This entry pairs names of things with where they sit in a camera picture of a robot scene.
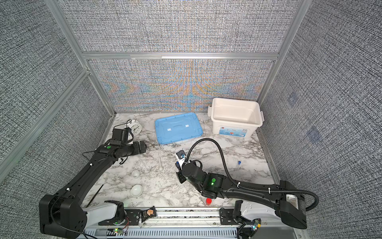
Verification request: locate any blue plastic bin lid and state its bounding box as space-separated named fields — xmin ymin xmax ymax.
xmin=155 ymin=113 xmax=203 ymax=144

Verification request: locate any aluminium front rail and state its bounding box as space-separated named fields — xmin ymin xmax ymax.
xmin=85 ymin=205 xmax=310 ymax=239

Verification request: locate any black corrugated cable right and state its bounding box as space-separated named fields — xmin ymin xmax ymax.
xmin=185 ymin=138 xmax=319 ymax=212

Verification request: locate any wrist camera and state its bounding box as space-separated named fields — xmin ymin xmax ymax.
xmin=176 ymin=150 xmax=187 ymax=164
xmin=109 ymin=127 xmax=134 ymax=146

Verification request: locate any white alarm clock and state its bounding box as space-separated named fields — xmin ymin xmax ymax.
xmin=125 ymin=119 xmax=142 ymax=136

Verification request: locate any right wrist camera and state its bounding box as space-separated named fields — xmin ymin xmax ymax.
xmin=176 ymin=150 xmax=187 ymax=164

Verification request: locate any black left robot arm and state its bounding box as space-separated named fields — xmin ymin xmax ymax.
xmin=39 ymin=140 xmax=147 ymax=239

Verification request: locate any small white ceramic dish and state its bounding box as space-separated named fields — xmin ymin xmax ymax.
xmin=131 ymin=170 xmax=140 ymax=178

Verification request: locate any white plastic storage bin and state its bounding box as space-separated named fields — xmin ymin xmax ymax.
xmin=208 ymin=98 xmax=265 ymax=140

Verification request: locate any small circuit board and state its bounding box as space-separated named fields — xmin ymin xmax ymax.
xmin=141 ymin=206 xmax=157 ymax=223

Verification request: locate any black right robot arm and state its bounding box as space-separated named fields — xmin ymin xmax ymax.
xmin=176 ymin=163 xmax=307 ymax=230

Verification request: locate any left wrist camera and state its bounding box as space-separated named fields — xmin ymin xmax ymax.
xmin=109 ymin=127 xmax=134 ymax=146

